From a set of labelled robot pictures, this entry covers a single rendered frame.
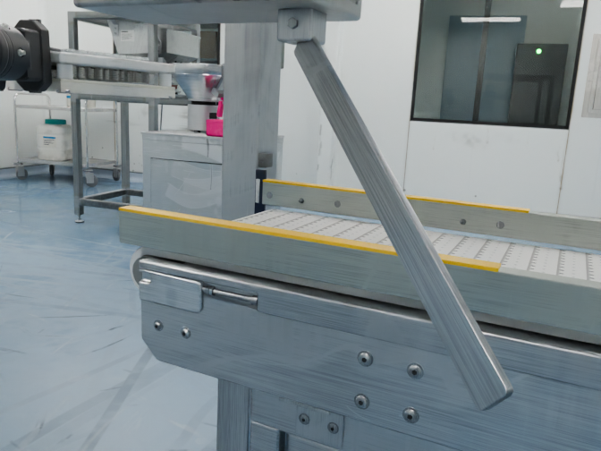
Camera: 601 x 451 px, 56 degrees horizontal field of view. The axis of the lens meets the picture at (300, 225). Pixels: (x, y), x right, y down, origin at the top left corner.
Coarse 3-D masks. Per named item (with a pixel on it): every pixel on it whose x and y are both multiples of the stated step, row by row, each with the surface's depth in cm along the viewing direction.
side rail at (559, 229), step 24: (264, 192) 77; (288, 192) 75; (312, 192) 73; (336, 192) 72; (360, 216) 71; (432, 216) 67; (456, 216) 66; (480, 216) 65; (504, 216) 63; (528, 216) 62; (552, 216) 61; (576, 216) 61; (528, 240) 63; (552, 240) 62; (576, 240) 61; (600, 240) 60
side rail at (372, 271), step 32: (128, 224) 52; (160, 224) 51; (192, 224) 49; (192, 256) 50; (224, 256) 48; (256, 256) 47; (288, 256) 45; (320, 256) 44; (352, 256) 43; (384, 256) 42; (384, 288) 42; (480, 288) 39; (512, 288) 38; (544, 288) 37; (576, 288) 36; (544, 320) 37; (576, 320) 37
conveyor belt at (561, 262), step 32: (256, 224) 66; (288, 224) 67; (320, 224) 68; (352, 224) 69; (160, 256) 53; (480, 256) 57; (512, 256) 57; (544, 256) 58; (576, 256) 58; (320, 288) 46; (352, 288) 45; (480, 320) 41; (512, 320) 40
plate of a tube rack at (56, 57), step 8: (56, 56) 100; (64, 56) 99; (72, 56) 101; (80, 56) 102; (88, 56) 103; (96, 56) 104; (104, 56) 105; (72, 64) 102; (80, 64) 102; (88, 64) 103; (96, 64) 104; (104, 64) 105; (112, 64) 106; (120, 64) 107; (128, 64) 109; (136, 64) 110; (144, 64) 111; (152, 64) 113; (160, 64) 114; (168, 64) 115; (152, 72) 117; (160, 72) 115; (168, 72) 116
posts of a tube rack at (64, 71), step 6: (60, 66) 100; (66, 66) 100; (60, 72) 100; (66, 72) 101; (72, 72) 102; (60, 78) 101; (66, 78) 101; (72, 78) 102; (162, 78) 116; (168, 78) 116; (162, 84) 116; (168, 84) 116
